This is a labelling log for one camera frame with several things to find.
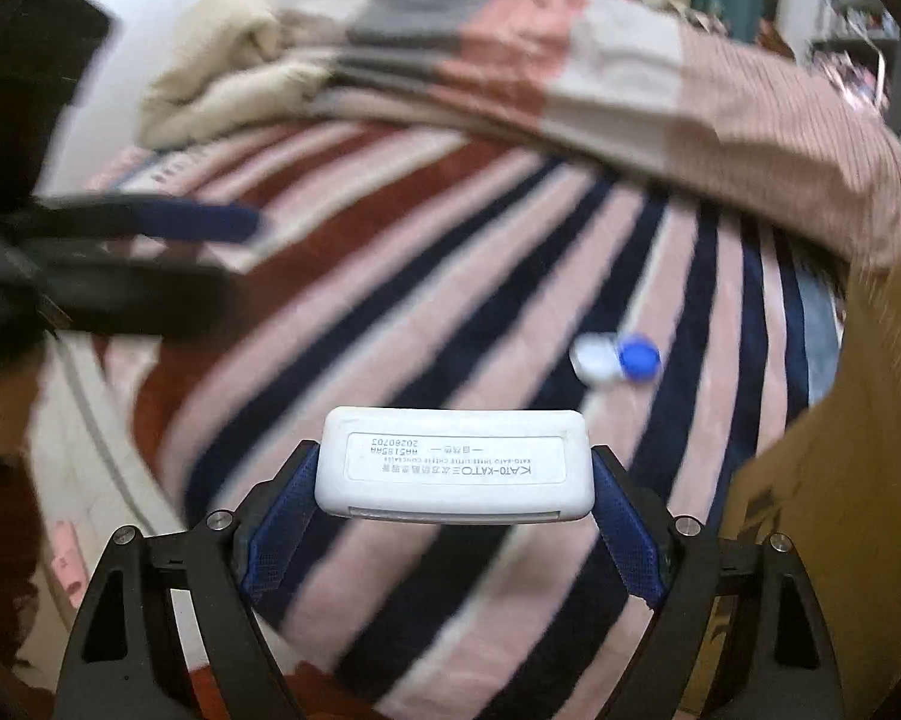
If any striped plush blanket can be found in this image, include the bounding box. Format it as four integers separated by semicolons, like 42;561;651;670
83;120;845;720

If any cream fleece blanket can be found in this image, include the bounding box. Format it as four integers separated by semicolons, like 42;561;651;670
137;0;332;151

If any brown cardboard box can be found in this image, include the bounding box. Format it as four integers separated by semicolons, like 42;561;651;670
675;255;901;720

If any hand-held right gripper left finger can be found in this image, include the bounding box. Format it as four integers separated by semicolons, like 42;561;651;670
55;441;324;720

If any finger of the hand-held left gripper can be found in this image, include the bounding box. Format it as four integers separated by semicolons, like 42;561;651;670
0;236;245;340
34;193;266;247

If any person's left forearm red sleeve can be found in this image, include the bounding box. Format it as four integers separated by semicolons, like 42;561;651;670
0;390;54;698

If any white rectangular cosmetic case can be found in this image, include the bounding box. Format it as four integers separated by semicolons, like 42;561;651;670
314;406;596;523

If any white and blue lens case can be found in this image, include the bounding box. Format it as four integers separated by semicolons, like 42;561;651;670
570;330;662;389

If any dark tall shelf unit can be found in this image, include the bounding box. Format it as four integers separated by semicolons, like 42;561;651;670
810;0;901;113

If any pink grey striped duvet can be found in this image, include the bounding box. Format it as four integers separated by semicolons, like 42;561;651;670
278;0;901;275

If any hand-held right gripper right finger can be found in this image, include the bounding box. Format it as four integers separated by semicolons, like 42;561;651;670
589;444;849;720

